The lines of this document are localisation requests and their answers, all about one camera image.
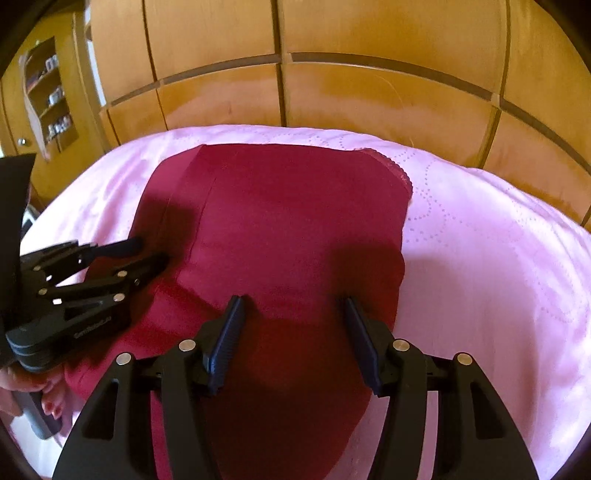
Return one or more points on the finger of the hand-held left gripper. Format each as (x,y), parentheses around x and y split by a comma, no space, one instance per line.
(117,248)
(138,270)

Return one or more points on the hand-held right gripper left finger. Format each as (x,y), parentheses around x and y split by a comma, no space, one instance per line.
(226,341)

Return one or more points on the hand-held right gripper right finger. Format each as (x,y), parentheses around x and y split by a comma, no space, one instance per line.
(364,346)

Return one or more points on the dark red embroidered sweater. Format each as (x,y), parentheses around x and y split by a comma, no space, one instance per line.
(286,230)

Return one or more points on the person's left hand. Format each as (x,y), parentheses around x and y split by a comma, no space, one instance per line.
(56,387)

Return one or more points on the pink dotted bedspread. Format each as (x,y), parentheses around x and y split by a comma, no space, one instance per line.
(485,277)

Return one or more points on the wooden side cabinet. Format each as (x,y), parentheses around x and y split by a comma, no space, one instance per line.
(83,92)

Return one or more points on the open shelf with small jars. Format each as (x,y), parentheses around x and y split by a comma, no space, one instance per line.
(51,101)

